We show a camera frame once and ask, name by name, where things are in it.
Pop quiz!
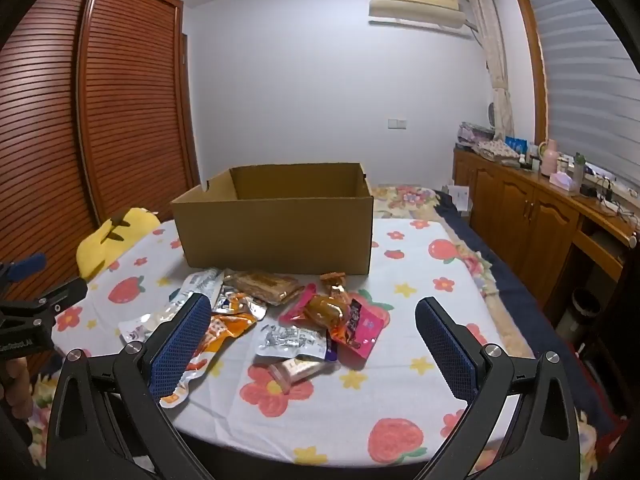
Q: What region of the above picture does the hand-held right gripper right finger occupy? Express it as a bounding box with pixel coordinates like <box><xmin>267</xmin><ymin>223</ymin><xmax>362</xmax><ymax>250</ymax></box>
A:
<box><xmin>415</xmin><ymin>296</ymin><xmax>584</xmax><ymax>480</ymax></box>

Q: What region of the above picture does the orange chicken feet packet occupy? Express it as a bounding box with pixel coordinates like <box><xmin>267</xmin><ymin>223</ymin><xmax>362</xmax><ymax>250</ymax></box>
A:
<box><xmin>160</xmin><ymin>311</ymin><xmax>259</xmax><ymax>407</ymax></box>

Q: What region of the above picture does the yellow plush toy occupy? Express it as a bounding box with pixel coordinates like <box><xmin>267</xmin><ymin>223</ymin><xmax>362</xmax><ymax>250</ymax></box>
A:
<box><xmin>76</xmin><ymin>207</ymin><xmax>162</xmax><ymax>281</ymax></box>

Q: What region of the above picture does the floral blanket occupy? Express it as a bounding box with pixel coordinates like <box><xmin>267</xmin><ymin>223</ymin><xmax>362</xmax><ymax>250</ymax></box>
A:
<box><xmin>372</xmin><ymin>185</ymin><xmax>538</xmax><ymax>361</ymax></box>

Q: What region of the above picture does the beige curtain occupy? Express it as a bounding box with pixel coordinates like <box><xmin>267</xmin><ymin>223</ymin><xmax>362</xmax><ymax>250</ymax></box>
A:
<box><xmin>466</xmin><ymin>0</ymin><xmax>514</xmax><ymax>142</ymax></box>

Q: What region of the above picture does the cream air conditioner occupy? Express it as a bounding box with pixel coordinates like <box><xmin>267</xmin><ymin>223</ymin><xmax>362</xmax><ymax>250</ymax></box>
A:
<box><xmin>369</xmin><ymin>0</ymin><xmax>466</xmax><ymax>28</ymax></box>

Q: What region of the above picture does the grey window blind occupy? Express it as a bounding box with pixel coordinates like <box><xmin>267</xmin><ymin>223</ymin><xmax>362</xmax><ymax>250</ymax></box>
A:
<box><xmin>529</xmin><ymin>0</ymin><xmax>640</xmax><ymax>188</ymax></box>

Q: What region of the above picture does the white power strip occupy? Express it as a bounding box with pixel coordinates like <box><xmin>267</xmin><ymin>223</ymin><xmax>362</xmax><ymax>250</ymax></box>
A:
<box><xmin>587</xmin><ymin>196</ymin><xmax>623</xmax><ymax>217</ymax></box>

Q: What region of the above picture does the caramel twisted candy wrapper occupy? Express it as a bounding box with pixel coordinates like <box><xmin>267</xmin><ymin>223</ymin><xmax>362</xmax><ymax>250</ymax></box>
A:
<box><xmin>319</xmin><ymin>271</ymin><xmax>347</xmax><ymax>296</ymax></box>

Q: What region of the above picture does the pink tissue box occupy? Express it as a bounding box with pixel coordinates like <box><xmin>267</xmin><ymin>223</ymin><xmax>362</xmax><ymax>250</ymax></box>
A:
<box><xmin>549</xmin><ymin>171</ymin><xmax>576</xmax><ymax>194</ymax></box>

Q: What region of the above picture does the clear blue-top snack packet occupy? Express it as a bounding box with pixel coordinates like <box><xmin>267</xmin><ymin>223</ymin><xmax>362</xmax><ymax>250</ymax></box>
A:
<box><xmin>254</xmin><ymin>322</ymin><xmax>328</xmax><ymax>361</ymax></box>

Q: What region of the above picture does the pink snack packet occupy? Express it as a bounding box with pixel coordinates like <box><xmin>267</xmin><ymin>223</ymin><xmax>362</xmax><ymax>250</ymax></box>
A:
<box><xmin>278</xmin><ymin>284</ymin><xmax>392</xmax><ymax>359</ymax></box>

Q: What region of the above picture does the golden bread packet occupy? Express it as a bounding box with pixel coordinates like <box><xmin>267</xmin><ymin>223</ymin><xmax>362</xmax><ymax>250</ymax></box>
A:
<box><xmin>302</xmin><ymin>292</ymin><xmax>353</xmax><ymax>332</ymax></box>

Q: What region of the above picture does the grey drinking bottle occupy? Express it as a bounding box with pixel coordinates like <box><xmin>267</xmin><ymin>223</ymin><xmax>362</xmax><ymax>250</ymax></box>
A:
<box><xmin>571</xmin><ymin>152</ymin><xmax>587</xmax><ymax>194</ymax></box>

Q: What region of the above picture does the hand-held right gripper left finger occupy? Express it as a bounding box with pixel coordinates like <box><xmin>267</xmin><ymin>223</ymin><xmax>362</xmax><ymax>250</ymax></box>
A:
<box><xmin>46</xmin><ymin>292</ymin><xmax>213</xmax><ymax>480</ymax></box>

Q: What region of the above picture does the white paper bag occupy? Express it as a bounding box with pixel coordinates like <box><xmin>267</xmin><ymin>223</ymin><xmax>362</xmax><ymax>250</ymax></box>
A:
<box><xmin>447</xmin><ymin>185</ymin><xmax>471</xmax><ymax>214</ymax></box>

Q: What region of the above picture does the silver packet with orange round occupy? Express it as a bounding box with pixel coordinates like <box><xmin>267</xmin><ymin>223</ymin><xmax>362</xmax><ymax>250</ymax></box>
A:
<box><xmin>212</xmin><ymin>287</ymin><xmax>268</xmax><ymax>321</ymax></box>

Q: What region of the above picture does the pale pink wrapped snack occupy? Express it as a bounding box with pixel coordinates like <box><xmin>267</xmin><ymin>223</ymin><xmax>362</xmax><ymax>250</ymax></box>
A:
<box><xmin>267</xmin><ymin>357</ymin><xmax>338</xmax><ymax>392</ymax></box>

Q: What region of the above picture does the wooden slatted wardrobe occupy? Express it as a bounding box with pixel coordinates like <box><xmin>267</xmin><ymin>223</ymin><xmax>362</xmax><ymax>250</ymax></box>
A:
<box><xmin>0</xmin><ymin>0</ymin><xmax>201</xmax><ymax>293</ymax></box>

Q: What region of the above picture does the white chicken feet packet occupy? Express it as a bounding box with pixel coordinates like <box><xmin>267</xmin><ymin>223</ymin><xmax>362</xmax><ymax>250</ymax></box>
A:
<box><xmin>119</xmin><ymin>266</ymin><xmax>225</xmax><ymax>346</ymax></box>

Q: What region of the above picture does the wooden sideboard cabinet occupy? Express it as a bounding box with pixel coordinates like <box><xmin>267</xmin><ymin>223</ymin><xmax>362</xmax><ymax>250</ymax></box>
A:
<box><xmin>452</xmin><ymin>145</ymin><xmax>639</xmax><ymax>321</ymax></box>

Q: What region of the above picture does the pink thermos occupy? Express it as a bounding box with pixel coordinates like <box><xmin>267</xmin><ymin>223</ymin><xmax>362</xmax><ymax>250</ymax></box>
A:
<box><xmin>539</xmin><ymin>139</ymin><xmax>560</xmax><ymax>177</ymax></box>

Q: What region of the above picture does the purple cloth pile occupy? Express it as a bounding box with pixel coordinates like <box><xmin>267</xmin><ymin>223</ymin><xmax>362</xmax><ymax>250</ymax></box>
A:
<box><xmin>457</xmin><ymin>122</ymin><xmax>496</xmax><ymax>147</ymax></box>

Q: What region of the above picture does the grey trash bin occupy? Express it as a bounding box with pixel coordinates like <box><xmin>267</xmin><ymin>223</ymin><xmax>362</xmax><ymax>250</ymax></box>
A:
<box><xmin>555</xmin><ymin>287</ymin><xmax>602</xmax><ymax>344</ymax></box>

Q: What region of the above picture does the folded patterned cloth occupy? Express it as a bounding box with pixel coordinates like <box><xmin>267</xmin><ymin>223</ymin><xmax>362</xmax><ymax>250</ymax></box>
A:
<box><xmin>472</xmin><ymin>140</ymin><xmax>521</xmax><ymax>167</ymax></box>

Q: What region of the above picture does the strawberry print cloth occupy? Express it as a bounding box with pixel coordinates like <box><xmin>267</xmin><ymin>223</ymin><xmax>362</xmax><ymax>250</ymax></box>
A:
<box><xmin>30</xmin><ymin>217</ymin><xmax>531</xmax><ymax>467</ymax></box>

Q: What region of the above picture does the clear sesame cake packet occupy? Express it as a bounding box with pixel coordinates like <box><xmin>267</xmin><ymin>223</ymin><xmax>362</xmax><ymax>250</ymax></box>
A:
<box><xmin>222</xmin><ymin>270</ymin><xmax>306</xmax><ymax>307</ymax></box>

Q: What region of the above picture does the brown cardboard box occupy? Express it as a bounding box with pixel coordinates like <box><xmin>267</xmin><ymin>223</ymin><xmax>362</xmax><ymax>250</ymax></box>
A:
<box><xmin>171</xmin><ymin>162</ymin><xmax>375</xmax><ymax>277</ymax></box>

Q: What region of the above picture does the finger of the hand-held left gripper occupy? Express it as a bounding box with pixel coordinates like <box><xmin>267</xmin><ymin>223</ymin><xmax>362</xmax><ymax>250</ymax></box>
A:
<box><xmin>0</xmin><ymin>254</ymin><xmax>47</xmax><ymax>282</ymax></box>
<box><xmin>0</xmin><ymin>277</ymin><xmax>89</xmax><ymax>332</ymax></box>

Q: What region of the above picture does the red snack packet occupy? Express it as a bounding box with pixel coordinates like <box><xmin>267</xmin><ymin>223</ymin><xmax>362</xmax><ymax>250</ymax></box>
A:
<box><xmin>327</xmin><ymin>299</ymin><xmax>368</xmax><ymax>351</ymax></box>

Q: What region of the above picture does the person's left hand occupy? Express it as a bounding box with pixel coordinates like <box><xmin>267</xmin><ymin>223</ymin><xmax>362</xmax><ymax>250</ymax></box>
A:
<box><xmin>0</xmin><ymin>357</ymin><xmax>32</xmax><ymax>413</ymax></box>

